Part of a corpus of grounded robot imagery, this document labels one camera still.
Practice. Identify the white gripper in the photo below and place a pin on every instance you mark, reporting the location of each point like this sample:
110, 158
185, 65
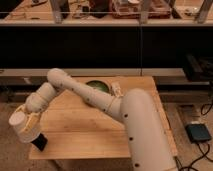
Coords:
36, 102

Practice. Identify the white ceramic cup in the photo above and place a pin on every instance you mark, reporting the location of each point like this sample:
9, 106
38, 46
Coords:
18, 121

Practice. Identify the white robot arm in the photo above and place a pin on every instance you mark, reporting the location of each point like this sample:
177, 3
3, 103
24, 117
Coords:
136, 110

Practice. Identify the black eraser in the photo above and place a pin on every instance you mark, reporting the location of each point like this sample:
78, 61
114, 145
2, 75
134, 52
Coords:
40, 142

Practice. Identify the wooden table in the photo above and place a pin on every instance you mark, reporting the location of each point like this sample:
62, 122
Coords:
77, 131

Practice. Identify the green bowl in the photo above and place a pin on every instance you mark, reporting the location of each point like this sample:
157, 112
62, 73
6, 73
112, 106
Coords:
100, 85

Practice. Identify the long shelf bench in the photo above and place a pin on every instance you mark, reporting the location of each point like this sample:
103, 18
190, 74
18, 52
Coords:
97, 38

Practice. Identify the black foot pedal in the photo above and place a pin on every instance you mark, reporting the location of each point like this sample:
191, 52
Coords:
198, 133

